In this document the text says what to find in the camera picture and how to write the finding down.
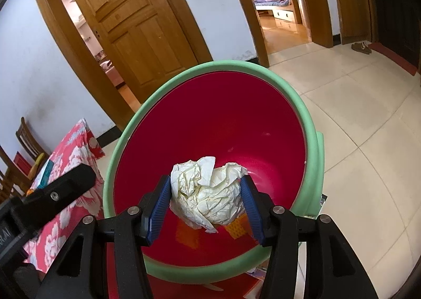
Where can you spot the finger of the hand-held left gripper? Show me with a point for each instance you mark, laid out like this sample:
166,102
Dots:
65,183

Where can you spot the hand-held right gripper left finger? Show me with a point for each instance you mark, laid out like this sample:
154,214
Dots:
158,213

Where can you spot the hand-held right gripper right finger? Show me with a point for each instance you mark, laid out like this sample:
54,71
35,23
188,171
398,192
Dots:
251,213

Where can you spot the large paper ball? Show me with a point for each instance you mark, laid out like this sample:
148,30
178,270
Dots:
207,197

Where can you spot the green bin with red liner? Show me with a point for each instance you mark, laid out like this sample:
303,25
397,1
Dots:
213,114

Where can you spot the white and teal medicine box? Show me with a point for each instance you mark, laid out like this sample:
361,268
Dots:
46,174

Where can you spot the red floral tablecloth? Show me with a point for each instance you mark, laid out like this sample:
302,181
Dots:
75,141

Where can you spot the red board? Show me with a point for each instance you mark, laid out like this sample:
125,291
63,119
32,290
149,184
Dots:
19,162

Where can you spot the wooden chair with cushion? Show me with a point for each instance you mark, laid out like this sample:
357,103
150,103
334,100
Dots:
28,141

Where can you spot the pink sofa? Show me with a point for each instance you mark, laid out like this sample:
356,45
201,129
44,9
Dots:
110,70

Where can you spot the wooden panel door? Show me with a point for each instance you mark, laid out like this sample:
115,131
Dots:
131,22

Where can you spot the brown slipper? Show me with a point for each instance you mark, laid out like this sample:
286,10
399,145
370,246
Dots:
357,46
366,50

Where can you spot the red doormat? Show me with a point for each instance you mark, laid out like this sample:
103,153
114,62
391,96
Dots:
398,55

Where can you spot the dark metal door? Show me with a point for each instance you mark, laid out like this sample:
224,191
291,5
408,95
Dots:
394,6

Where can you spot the wooden bedroom door frame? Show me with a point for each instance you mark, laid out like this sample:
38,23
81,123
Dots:
250,22

